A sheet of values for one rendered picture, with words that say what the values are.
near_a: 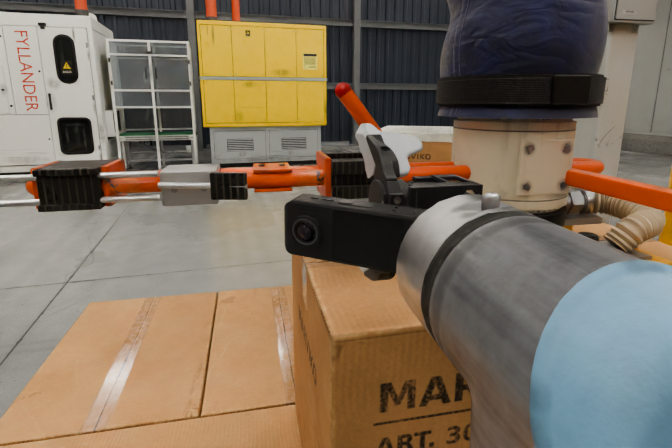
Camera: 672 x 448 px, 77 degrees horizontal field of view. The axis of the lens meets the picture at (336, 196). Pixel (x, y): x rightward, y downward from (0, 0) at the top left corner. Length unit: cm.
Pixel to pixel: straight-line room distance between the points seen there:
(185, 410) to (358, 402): 60
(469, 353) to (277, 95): 767
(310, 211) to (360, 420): 27
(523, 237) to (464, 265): 3
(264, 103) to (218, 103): 79
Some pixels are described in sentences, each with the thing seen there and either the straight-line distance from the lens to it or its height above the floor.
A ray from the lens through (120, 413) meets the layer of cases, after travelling 108.
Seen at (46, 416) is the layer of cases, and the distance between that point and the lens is 114.
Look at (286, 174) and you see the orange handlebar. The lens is 56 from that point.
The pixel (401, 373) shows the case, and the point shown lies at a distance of 50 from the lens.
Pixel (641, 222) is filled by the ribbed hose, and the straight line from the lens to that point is 72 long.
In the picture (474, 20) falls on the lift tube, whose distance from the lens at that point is 62.
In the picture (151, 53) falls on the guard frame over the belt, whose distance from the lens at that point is 774.
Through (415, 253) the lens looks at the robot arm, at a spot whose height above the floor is 109.
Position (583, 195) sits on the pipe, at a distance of 78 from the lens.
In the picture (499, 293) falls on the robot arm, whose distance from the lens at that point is 18.
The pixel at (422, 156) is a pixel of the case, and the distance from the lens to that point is 214.
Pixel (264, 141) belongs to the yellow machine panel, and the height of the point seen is 45.
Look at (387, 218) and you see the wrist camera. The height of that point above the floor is 109.
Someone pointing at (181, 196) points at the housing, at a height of 106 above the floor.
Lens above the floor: 118
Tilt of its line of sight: 13 degrees down
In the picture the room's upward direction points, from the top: straight up
